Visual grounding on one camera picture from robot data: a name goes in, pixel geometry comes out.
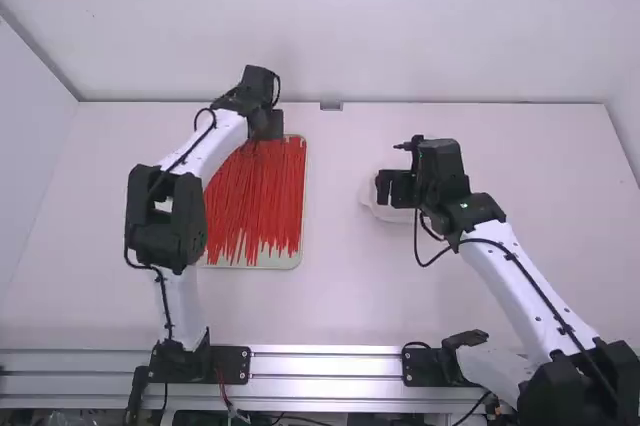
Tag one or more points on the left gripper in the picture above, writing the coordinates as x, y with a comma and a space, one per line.
260, 126

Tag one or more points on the silver rails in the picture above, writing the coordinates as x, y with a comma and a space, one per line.
325, 361

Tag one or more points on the pale tray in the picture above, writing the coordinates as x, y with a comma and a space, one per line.
280, 262

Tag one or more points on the white dish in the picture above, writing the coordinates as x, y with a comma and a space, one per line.
367, 203

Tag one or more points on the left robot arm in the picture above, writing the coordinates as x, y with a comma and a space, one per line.
220, 143

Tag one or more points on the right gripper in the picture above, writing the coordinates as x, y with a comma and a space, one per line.
402, 188

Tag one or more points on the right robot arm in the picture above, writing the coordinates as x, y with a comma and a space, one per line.
515, 276

